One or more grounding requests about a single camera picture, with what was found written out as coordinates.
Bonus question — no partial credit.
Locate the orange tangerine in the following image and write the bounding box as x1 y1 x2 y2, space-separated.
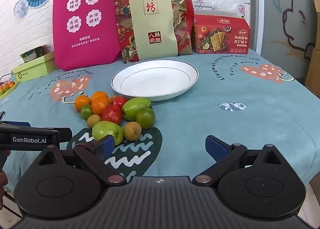
91 96 110 117
74 95 91 113
90 91 109 102

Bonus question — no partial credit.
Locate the small green lime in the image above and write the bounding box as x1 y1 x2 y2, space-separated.
80 104 93 121

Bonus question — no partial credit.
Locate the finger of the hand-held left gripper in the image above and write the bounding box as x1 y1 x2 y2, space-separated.
0 120 73 143

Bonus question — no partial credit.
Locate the red cracker box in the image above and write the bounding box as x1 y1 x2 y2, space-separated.
192 14 251 55

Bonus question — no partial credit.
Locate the white plate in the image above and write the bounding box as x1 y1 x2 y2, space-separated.
111 59 199 102

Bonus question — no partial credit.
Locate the pink tote bag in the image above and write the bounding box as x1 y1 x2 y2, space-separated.
52 0 125 71

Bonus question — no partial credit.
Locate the small red wax apple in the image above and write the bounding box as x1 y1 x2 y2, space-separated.
111 96 128 110

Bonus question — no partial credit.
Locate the light green guava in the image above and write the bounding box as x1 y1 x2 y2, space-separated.
92 121 124 146

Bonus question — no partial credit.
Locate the dark green round fruit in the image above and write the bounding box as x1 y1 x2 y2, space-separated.
135 107 155 130

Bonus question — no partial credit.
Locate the blue printed tablecloth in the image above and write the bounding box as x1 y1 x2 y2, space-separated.
0 49 320 194

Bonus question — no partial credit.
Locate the large red wax apple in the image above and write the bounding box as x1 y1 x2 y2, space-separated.
101 105 123 125

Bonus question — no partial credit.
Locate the light green box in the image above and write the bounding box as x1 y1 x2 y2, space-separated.
12 52 59 83

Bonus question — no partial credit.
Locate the yellow tray of fruit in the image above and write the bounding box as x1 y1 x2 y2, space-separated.
0 81 17 100

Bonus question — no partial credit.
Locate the person's left hand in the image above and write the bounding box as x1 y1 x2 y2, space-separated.
0 150 12 209

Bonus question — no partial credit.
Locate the small white paper fan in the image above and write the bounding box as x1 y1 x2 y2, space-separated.
14 0 30 18

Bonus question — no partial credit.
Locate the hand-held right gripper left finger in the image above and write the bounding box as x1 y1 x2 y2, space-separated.
32 135 127 186

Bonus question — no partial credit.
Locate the cardboard box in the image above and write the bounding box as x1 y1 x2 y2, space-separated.
304 48 320 93
312 0 320 51

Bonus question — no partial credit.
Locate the brown longan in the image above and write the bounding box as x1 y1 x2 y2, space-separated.
123 122 142 142
87 115 102 129

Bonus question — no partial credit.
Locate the green patterned bowl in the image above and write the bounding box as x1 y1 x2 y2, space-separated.
19 44 48 63

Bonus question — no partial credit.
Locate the red patterned gift bag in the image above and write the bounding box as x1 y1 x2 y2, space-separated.
111 0 195 64

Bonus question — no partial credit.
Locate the oblong light green fruit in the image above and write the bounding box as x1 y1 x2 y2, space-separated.
122 97 153 121

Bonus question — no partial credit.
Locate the white door frame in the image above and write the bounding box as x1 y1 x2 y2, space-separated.
249 0 266 53

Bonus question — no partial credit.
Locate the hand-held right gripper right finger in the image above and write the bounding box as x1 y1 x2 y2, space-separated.
192 135 288 184

